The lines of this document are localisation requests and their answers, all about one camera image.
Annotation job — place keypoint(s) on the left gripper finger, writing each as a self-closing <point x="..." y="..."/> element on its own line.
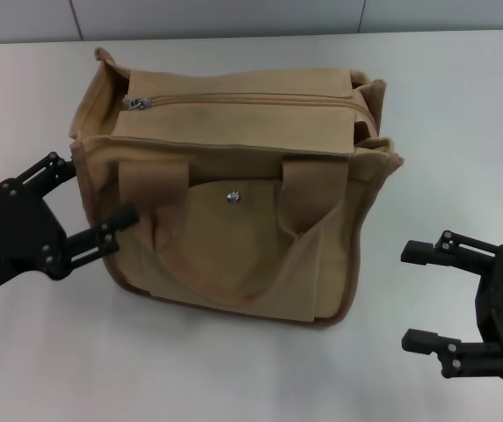
<point x="89" y="246"/>
<point x="53" y="171"/>

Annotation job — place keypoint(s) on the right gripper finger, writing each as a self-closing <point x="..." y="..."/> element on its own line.
<point x="458" y="252"/>
<point x="476" y="360"/>

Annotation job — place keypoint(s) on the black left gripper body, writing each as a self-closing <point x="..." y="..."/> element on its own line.
<point x="14" y="233"/>

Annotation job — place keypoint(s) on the khaki canvas food bag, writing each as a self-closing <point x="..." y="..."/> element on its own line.
<point x="234" y="264"/>

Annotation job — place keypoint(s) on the silver zipper pull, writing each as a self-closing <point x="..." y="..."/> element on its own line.
<point x="139" y="104"/>

